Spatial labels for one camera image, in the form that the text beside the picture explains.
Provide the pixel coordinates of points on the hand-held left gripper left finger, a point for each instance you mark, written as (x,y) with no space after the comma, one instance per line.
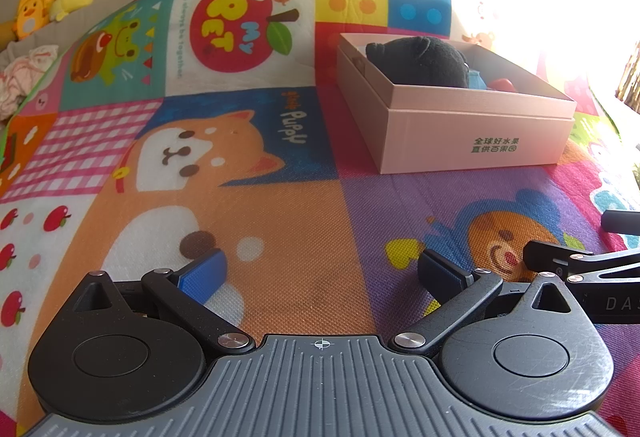
(205,273)

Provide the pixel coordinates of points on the pink white clothes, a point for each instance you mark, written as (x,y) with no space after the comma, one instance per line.
(25,72)

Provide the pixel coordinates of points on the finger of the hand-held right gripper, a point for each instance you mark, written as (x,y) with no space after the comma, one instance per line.
(545,257)
(622,221)

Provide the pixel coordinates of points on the black plush toy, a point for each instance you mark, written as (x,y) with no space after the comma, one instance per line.
(425,62)

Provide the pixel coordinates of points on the brown striped cloth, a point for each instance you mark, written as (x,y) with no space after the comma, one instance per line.
(632,82)

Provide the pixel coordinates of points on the pink cardboard box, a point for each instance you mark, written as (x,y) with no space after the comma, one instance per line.
(450,132)

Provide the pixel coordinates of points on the yellow pillow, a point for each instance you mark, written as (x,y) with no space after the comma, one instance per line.
(6,28)

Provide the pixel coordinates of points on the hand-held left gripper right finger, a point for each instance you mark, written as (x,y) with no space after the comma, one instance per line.
(442,274)

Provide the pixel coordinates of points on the colourful cartoon play mat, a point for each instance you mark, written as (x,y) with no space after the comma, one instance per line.
(300,227)

